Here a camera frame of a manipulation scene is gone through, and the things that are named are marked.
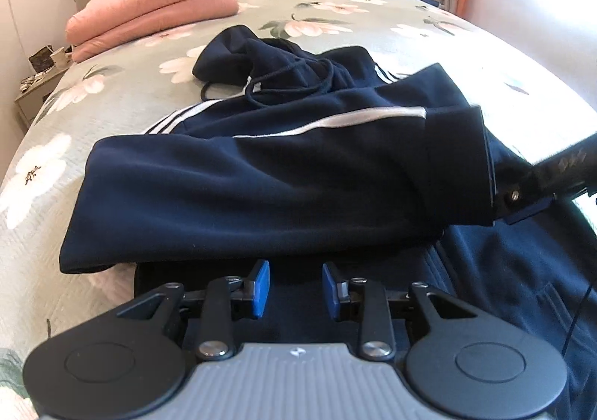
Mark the white cup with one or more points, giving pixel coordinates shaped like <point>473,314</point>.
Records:
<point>59,58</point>

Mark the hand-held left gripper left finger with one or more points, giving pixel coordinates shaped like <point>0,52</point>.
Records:
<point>261,289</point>

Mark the beige nightstand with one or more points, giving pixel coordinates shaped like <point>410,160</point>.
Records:
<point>32,98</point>

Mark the navy blue striped hoodie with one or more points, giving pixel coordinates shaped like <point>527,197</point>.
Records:
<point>233,191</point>

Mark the folded pink blanket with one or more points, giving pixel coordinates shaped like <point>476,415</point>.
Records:
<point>154,5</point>

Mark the floral green bedspread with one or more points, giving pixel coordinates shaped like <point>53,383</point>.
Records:
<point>140,75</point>

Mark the dark patterned box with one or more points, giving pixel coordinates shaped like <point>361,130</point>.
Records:
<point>41,59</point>

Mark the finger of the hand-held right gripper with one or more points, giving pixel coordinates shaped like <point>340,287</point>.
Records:
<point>529,210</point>

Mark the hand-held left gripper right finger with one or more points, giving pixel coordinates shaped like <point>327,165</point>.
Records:
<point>330,292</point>

